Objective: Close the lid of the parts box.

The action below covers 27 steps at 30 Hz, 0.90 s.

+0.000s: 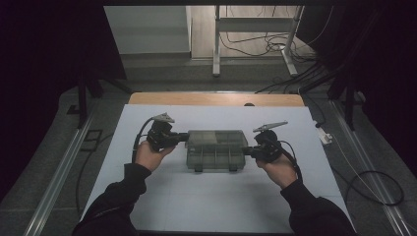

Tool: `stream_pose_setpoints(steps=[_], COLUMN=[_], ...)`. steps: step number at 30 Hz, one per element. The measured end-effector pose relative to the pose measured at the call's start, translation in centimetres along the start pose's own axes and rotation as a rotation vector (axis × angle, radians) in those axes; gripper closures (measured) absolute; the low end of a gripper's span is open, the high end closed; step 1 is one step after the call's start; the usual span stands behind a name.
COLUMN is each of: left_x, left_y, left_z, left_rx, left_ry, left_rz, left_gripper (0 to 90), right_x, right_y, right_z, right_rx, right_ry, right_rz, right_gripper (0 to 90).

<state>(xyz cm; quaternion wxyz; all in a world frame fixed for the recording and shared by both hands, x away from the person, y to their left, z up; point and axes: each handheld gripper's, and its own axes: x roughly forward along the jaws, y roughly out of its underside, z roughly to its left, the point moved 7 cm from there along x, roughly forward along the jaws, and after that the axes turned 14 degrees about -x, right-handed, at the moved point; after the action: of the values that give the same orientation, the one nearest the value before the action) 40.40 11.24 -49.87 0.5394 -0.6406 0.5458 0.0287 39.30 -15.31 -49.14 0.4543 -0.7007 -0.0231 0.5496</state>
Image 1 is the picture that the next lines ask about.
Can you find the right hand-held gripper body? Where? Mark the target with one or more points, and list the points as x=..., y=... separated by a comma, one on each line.
x=267, y=149

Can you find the dark curtain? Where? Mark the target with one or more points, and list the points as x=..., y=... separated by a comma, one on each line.
x=39, y=65
x=387, y=65

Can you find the person's right hand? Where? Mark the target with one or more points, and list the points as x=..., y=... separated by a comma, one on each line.
x=280, y=172

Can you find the person's left hand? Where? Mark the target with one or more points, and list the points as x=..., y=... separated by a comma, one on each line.
x=150, y=159

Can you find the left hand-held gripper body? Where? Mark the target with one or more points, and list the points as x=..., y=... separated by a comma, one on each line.
x=160, y=136

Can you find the white power strip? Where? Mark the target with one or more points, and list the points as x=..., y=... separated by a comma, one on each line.
x=324, y=136

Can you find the black metal stand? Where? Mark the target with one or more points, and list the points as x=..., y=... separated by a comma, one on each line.
x=350, y=108
x=82, y=105

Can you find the white metal desk frame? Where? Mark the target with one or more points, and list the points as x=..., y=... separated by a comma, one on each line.
x=255, y=24

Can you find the grey clear compartment box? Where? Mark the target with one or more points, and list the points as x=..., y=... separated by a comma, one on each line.
x=214, y=157

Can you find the white table mat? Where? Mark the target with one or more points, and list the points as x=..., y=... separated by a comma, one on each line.
x=157, y=196

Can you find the pale cabinet panel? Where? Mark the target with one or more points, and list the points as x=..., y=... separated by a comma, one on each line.
x=147, y=29

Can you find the metal floor rail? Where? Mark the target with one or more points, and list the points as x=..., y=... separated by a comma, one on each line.
x=57, y=183
x=359, y=154

